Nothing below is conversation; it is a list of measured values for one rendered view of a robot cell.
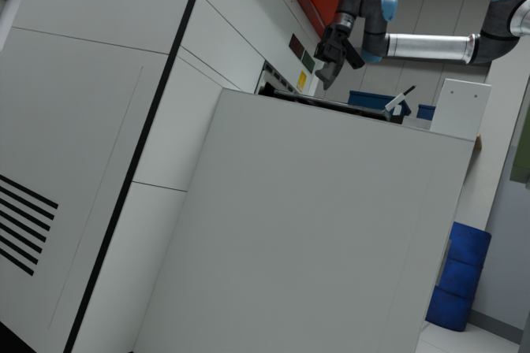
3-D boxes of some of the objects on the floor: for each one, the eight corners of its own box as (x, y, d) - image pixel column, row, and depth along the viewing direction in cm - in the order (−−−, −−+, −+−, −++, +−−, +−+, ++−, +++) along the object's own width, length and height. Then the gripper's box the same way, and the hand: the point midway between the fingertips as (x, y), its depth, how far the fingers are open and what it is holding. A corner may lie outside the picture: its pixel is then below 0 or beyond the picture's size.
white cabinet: (120, 383, 98) (222, 87, 103) (270, 316, 183) (322, 156, 188) (359, 570, 68) (484, 143, 74) (406, 387, 154) (463, 195, 159)
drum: (467, 326, 308) (494, 235, 313) (462, 338, 265) (493, 231, 270) (403, 299, 336) (428, 215, 341) (390, 305, 293) (419, 209, 298)
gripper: (321, 27, 131) (303, 84, 130) (335, 20, 123) (315, 80, 121) (341, 37, 134) (323, 93, 133) (356, 31, 126) (337, 91, 124)
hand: (327, 87), depth 128 cm, fingers closed
